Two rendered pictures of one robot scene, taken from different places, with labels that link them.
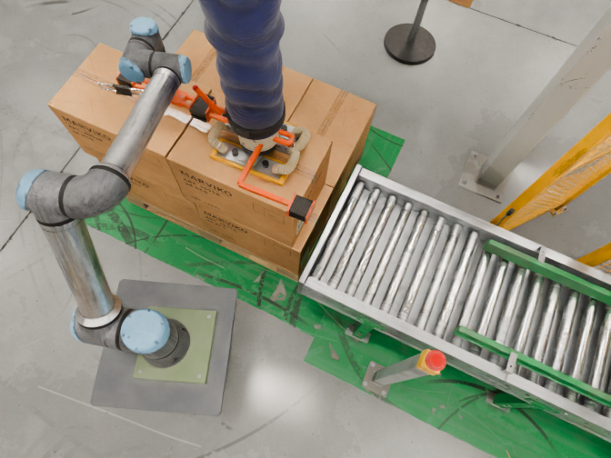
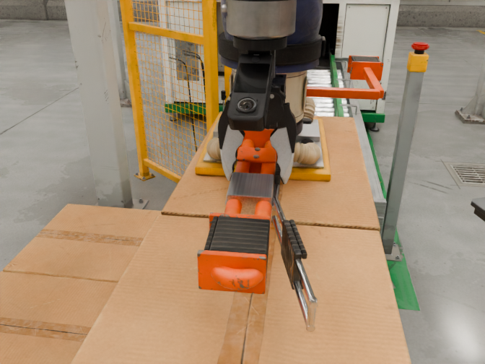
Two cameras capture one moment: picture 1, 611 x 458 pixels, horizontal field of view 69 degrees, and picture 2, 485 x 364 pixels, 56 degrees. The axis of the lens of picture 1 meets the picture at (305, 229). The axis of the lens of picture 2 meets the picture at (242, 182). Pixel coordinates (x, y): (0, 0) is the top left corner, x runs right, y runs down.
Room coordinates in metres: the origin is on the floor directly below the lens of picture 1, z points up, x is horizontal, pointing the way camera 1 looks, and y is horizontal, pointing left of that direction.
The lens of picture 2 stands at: (1.29, 1.23, 1.37)
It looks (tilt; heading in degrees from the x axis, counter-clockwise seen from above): 27 degrees down; 259
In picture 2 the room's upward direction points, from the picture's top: straight up
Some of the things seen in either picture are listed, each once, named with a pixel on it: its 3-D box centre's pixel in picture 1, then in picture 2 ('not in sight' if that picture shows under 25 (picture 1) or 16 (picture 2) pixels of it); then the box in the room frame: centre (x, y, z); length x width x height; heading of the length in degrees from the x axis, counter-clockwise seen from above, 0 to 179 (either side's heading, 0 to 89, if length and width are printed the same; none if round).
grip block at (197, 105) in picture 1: (203, 106); (260, 136); (1.11, 0.48, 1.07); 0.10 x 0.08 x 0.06; 163
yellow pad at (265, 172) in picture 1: (250, 159); (305, 139); (0.95, 0.26, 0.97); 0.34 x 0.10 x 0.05; 73
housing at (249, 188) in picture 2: not in sight; (250, 197); (1.17, 0.68, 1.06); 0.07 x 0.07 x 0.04; 73
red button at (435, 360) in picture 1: (435, 360); (419, 48); (0.21, -0.50, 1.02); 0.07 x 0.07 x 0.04
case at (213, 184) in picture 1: (254, 172); (276, 224); (1.02, 0.27, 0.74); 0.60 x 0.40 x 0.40; 71
